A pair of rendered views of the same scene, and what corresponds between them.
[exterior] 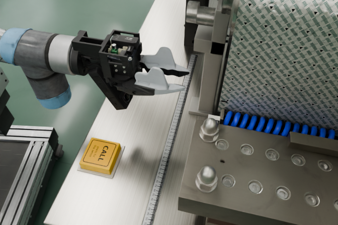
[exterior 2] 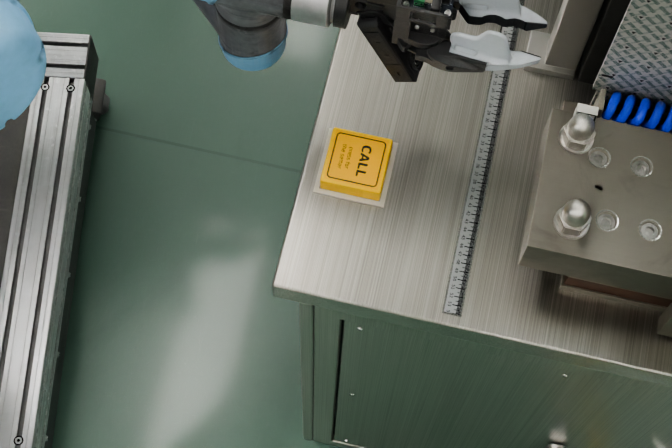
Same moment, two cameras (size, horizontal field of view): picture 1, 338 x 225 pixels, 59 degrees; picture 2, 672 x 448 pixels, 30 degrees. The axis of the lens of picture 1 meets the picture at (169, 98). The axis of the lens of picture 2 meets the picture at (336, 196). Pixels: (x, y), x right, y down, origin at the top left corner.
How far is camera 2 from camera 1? 0.79 m
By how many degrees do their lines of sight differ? 18
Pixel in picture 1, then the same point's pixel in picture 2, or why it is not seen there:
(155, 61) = (483, 2)
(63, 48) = not seen: outside the picture
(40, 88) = (247, 41)
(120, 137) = (386, 124)
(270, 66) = not seen: outside the picture
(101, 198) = (369, 243)
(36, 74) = (252, 21)
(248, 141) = (645, 151)
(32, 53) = not seen: outside the picture
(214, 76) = (588, 13)
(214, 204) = (583, 256)
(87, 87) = not seen: outside the picture
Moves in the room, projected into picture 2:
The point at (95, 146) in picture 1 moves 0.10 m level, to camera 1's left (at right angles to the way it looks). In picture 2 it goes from (345, 146) to (257, 146)
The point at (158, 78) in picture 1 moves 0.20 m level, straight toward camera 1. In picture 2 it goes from (495, 46) to (519, 234)
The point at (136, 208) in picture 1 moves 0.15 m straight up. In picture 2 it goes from (434, 260) to (447, 211)
